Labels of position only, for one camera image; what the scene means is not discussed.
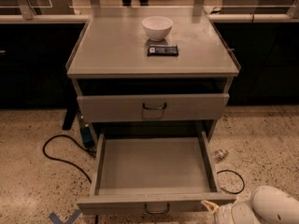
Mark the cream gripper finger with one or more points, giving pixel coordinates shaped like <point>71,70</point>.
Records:
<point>211,207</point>

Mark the grey drawer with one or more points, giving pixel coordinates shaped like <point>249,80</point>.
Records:
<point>117,108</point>
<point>153,176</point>

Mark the grey top drawer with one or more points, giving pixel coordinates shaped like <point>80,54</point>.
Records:
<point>117,108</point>

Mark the white ceramic bowl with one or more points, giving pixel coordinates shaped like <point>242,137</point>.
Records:
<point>157,28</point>

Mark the dark blue snack bar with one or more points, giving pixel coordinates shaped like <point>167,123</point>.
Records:
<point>162,50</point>

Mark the blue power adapter box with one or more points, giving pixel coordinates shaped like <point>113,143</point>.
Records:
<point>86,136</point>

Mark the grey drawer cabinet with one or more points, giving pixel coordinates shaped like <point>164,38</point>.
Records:
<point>111,58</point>

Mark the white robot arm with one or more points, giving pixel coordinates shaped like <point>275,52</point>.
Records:
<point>267,205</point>

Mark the clear plastic bottle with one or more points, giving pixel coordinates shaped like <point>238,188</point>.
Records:
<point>220,154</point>

